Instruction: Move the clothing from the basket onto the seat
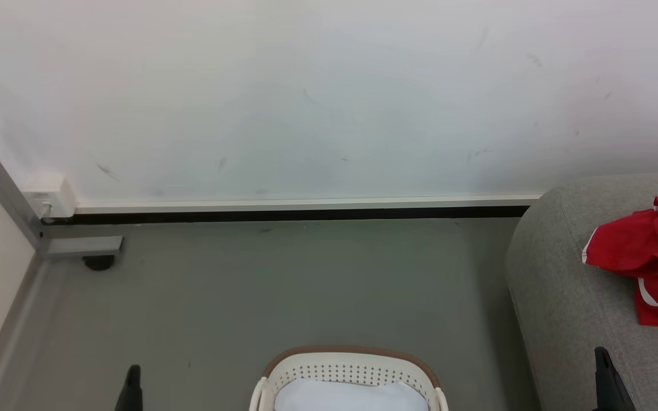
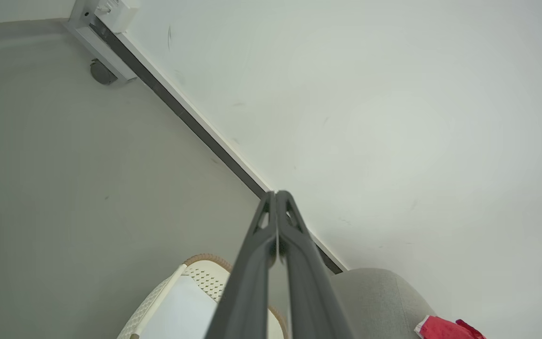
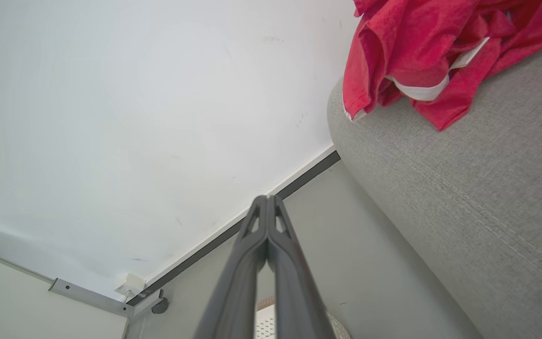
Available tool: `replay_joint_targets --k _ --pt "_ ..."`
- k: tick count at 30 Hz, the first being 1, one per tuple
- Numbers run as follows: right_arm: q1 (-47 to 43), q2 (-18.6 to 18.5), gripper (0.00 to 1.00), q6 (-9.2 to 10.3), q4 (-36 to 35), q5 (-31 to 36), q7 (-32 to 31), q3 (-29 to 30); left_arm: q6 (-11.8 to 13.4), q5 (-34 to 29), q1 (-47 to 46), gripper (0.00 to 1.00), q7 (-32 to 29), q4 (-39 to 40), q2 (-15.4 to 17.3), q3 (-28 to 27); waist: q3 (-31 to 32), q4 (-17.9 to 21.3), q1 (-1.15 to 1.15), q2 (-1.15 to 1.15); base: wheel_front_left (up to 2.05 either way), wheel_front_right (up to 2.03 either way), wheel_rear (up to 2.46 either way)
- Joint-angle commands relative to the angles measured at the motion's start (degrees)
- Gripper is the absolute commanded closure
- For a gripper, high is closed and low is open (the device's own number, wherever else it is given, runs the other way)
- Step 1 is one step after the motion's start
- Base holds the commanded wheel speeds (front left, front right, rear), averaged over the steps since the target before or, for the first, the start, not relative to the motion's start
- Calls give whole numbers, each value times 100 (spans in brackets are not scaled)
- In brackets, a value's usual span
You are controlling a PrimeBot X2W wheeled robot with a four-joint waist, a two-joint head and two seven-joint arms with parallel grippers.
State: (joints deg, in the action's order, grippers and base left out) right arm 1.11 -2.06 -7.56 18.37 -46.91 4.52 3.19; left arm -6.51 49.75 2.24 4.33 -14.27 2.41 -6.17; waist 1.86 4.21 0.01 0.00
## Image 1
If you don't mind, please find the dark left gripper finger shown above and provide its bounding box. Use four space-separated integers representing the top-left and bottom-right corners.
114 365 143 411

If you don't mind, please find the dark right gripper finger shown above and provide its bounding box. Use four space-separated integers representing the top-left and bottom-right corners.
594 346 636 411

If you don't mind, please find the red garment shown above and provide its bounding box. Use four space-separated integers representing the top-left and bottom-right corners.
581 196 658 328

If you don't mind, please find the grey fabric sofa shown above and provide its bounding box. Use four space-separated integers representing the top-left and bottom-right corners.
504 173 658 411

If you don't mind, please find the cream perforated laundry basket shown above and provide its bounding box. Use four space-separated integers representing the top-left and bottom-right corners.
248 345 450 411

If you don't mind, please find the white and black skirting board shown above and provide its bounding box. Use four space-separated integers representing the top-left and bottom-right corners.
42 194 542 225

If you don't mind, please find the black round frame foot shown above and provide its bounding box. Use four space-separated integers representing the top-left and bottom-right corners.
82 255 116 272

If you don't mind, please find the white wall socket box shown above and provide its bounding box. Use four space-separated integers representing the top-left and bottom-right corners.
22 175 79 220

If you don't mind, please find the grey metal frame post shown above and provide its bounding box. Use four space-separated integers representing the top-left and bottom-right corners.
0 135 125 261

